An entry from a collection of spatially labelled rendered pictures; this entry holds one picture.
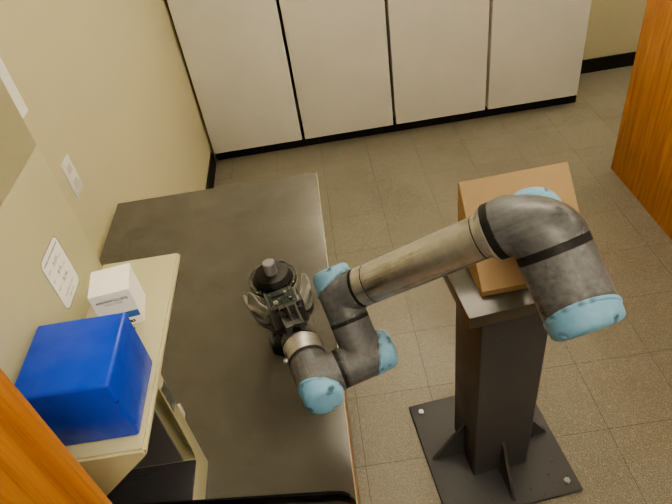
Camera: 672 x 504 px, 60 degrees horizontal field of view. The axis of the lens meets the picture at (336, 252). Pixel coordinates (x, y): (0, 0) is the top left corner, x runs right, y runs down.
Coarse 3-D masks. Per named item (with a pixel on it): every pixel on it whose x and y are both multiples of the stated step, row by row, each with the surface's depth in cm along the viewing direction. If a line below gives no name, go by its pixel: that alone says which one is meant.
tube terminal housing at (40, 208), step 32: (32, 160) 70; (32, 192) 68; (0, 224) 61; (32, 224) 67; (64, 224) 75; (0, 256) 60; (32, 256) 66; (96, 256) 83; (0, 288) 59; (32, 288) 65; (0, 320) 58; (32, 320) 64; (64, 320) 71; (0, 352) 57; (160, 384) 101; (160, 416) 106; (192, 448) 113
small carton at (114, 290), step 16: (96, 272) 74; (112, 272) 73; (128, 272) 73; (96, 288) 71; (112, 288) 71; (128, 288) 71; (96, 304) 71; (112, 304) 71; (128, 304) 72; (144, 304) 76; (144, 320) 74
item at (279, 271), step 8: (264, 264) 126; (272, 264) 125; (280, 264) 129; (256, 272) 128; (264, 272) 128; (272, 272) 126; (280, 272) 127; (288, 272) 128; (256, 280) 127; (264, 280) 126; (272, 280) 126; (280, 280) 126; (288, 280) 127; (264, 288) 126; (272, 288) 125
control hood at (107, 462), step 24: (120, 264) 84; (144, 264) 83; (168, 264) 82; (144, 288) 79; (168, 288) 79; (168, 312) 76; (144, 336) 72; (144, 408) 64; (144, 432) 62; (96, 456) 61; (120, 456) 60; (144, 456) 61; (96, 480) 63; (120, 480) 64
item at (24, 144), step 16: (0, 80) 65; (0, 96) 65; (0, 112) 64; (16, 112) 68; (0, 128) 64; (16, 128) 67; (0, 144) 63; (16, 144) 67; (32, 144) 70; (0, 160) 63; (16, 160) 66; (0, 176) 62; (16, 176) 65; (0, 192) 62
